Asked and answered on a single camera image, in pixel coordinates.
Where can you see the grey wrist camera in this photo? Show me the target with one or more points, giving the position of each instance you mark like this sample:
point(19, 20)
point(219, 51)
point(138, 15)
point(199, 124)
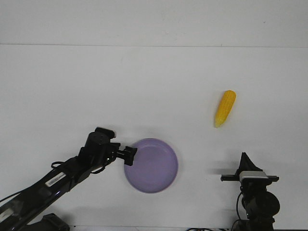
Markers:
point(109, 133)
point(252, 175)

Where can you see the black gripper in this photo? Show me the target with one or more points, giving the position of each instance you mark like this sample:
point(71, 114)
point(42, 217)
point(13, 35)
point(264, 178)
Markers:
point(250, 185)
point(111, 152)

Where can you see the yellow corn cob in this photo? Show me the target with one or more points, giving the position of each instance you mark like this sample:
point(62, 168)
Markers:
point(224, 108)

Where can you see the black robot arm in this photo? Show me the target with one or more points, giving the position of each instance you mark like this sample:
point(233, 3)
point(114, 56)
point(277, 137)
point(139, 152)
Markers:
point(255, 206)
point(97, 153)

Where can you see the purple round plate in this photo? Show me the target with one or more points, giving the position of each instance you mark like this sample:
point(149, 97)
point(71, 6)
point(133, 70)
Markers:
point(154, 168)

